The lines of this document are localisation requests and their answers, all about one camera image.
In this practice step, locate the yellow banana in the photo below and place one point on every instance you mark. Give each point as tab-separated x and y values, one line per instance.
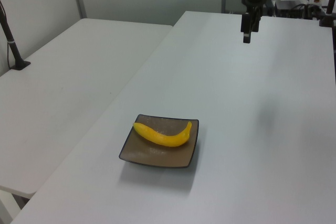
162	137

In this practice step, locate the square brown ceramic plate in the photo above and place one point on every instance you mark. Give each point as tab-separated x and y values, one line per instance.
155	157

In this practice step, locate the black electronics box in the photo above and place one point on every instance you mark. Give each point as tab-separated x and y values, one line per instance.
287	7

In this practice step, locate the black clamp stand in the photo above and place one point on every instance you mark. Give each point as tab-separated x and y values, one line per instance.
328	16

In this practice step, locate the white side table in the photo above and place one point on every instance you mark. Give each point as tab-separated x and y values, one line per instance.
65	82

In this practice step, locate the black stand pole with base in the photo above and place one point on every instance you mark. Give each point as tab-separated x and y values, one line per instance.
11	48

